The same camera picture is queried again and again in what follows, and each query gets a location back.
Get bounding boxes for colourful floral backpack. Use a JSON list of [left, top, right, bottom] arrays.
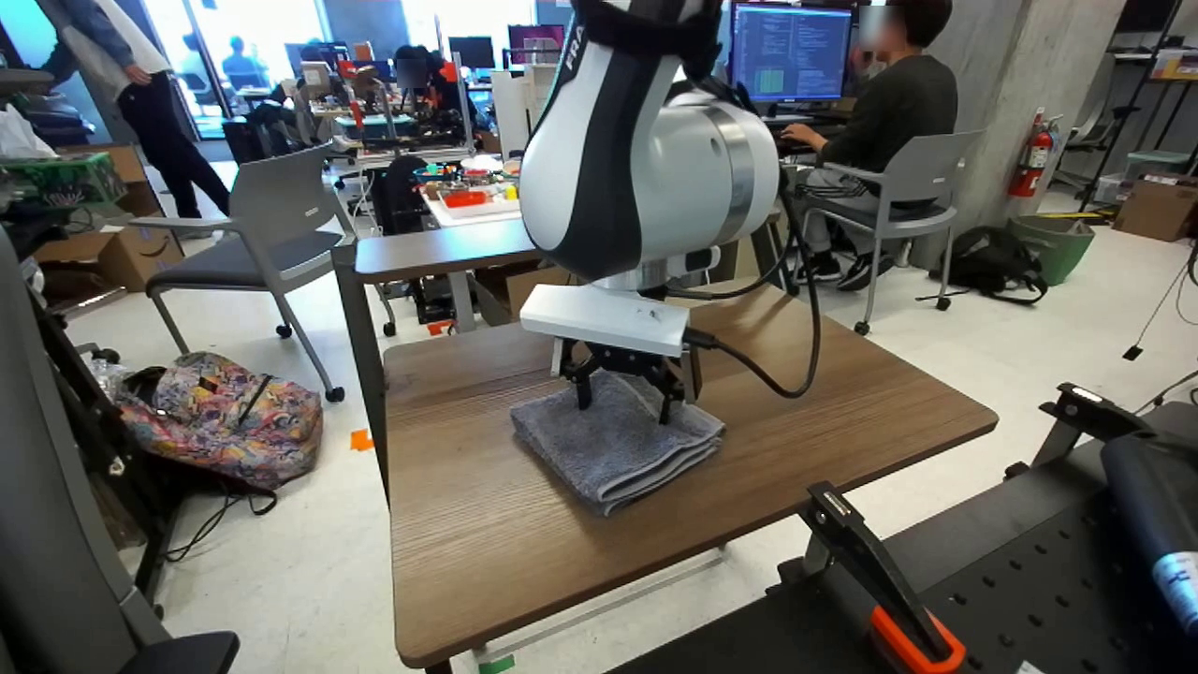
[[114, 352, 321, 491]]

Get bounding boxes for grey side desk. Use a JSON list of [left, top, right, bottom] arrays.
[[335, 218, 536, 477]]

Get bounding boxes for black cylinder with label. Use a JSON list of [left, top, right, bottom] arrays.
[[1100, 435, 1198, 642]]

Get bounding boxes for grey office chair left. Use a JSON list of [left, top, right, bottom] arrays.
[[130, 146, 355, 401]]

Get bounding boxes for computer monitor blue screen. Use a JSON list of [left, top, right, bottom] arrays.
[[732, 3, 853, 110]]

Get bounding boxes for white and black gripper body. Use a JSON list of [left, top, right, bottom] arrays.
[[519, 286, 690, 384]]

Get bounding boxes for black perforated breadboard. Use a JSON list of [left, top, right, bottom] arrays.
[[614, 442, 1198, 674]]

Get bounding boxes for red fire extinguisher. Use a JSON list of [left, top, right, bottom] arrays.
[[1009, 113, 1057, 200]]

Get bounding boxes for brown cardboard box left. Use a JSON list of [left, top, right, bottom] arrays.
[[35, 229, 185, 294]]

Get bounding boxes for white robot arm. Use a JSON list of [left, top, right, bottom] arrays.
[[519, 0, 779, 421]]

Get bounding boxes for standing person in dark trousers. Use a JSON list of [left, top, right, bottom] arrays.
[[35, 0, 227, 218]]

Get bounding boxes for seated person in dark shirt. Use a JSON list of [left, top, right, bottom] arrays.
[[779, 0, 967, 294]]

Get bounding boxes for grey office chair right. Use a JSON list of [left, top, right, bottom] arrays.
[[818, 133, 974, 276]]

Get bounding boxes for black backpack on floor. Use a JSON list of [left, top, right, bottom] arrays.
[[942, 225, 1050, 309]]

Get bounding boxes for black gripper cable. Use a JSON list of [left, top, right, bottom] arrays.
[[670, 185, 826, 405]]

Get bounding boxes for cardboard box far right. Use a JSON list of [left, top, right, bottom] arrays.
[[1116, 179, 1198, 245]]

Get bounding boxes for orange black bar clamp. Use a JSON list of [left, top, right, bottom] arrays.
[[779, 483, 967, 674]]

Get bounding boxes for green floor tape marker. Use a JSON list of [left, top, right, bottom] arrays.
[[479, 656, 518, 674]]

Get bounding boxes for grey office chair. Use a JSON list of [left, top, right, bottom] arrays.
[[130, 146, 355, 401], [818, 133, 974, 276]]

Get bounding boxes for green bin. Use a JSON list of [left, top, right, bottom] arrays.
[[1012, 218, 1092, 286]]

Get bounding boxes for grey towel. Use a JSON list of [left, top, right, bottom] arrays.
[[511, 370, 728, 515]]

